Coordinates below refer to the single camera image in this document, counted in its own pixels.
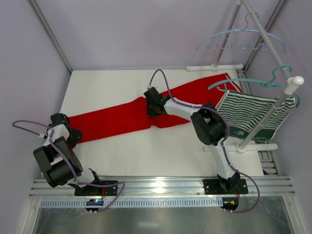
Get red trousers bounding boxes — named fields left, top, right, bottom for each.
left=69, top=73, right=230, bottom=143

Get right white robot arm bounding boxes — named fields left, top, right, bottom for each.
left=144, top=87, right=240, bottom=193

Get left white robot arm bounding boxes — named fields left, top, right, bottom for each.
left=33, top=113, right=102, bottom=196

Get light blue hanger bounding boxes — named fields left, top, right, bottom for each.
left=196, top=12, right=287, bottom=53

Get teal hanger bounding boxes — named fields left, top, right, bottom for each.
left=208, top=64, right=293, bottom=92

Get green white striped garment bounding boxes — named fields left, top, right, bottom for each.
left=217, top=90, right=295, bottom=142

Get white clothes rack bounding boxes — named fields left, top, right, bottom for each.
left=186, top=0, right=304, bottom=154

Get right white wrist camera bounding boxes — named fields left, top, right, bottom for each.
left=147, top=84, right=158, bottom=90

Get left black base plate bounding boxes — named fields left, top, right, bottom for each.
left=74, top=180, right=117, bottom=196

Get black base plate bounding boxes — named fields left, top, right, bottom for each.
left=74, top=180, right=117, bottom=196
left=202, top=179, right=249, bottom=195

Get slotted cable duct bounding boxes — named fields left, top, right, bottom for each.
left=39, top=197, right=223, bottom=209

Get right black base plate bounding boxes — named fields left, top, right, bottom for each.
left=202, top=179, right=249, bottom=195

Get aluminium mounting rail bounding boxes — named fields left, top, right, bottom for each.
left=29, top=175, right=295, bottom=198

